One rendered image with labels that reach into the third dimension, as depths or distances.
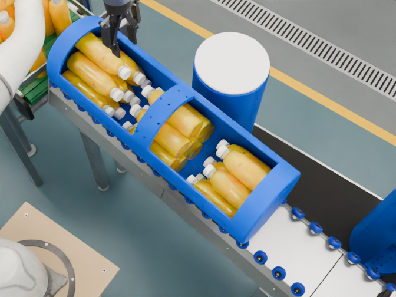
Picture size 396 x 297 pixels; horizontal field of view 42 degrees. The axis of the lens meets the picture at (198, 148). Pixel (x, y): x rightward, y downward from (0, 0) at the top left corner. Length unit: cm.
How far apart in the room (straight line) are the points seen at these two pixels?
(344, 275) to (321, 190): 101
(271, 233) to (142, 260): 105
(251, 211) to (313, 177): 130
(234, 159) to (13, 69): 75
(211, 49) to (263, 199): 70
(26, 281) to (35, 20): 66
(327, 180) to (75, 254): 153
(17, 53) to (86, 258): 78
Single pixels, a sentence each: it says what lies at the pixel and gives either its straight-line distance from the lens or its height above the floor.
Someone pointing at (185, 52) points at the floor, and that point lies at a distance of 323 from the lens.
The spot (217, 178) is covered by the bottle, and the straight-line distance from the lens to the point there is 156.
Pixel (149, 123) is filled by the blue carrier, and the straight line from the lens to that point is 158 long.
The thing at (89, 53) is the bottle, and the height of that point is 119.
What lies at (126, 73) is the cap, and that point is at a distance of 171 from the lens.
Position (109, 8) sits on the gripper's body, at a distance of 143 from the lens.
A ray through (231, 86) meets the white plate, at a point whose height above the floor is 104.
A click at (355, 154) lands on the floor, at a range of 305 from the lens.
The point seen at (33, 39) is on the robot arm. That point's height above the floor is 174.
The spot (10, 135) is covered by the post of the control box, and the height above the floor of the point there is 56.
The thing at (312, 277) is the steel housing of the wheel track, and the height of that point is 93.
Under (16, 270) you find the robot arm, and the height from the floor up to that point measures 127.
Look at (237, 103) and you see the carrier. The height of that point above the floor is 97.
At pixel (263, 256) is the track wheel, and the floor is 98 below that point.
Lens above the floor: 258
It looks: 63 degrees down
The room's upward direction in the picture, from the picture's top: 7 degrees clockwise
